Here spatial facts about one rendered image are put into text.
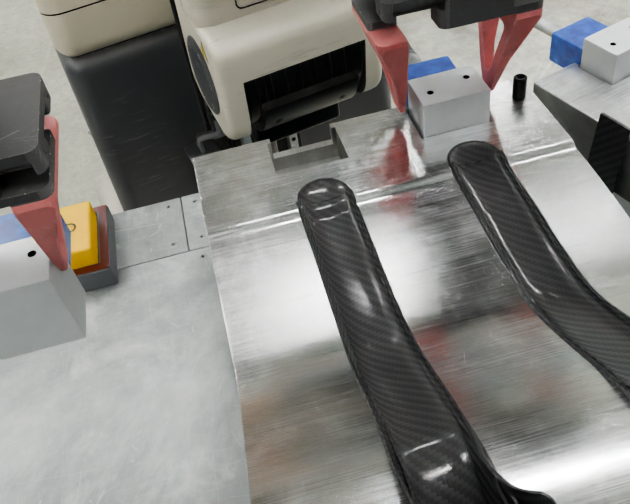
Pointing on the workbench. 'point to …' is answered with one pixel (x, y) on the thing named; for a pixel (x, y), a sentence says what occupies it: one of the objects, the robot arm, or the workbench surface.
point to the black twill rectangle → (609, 149)
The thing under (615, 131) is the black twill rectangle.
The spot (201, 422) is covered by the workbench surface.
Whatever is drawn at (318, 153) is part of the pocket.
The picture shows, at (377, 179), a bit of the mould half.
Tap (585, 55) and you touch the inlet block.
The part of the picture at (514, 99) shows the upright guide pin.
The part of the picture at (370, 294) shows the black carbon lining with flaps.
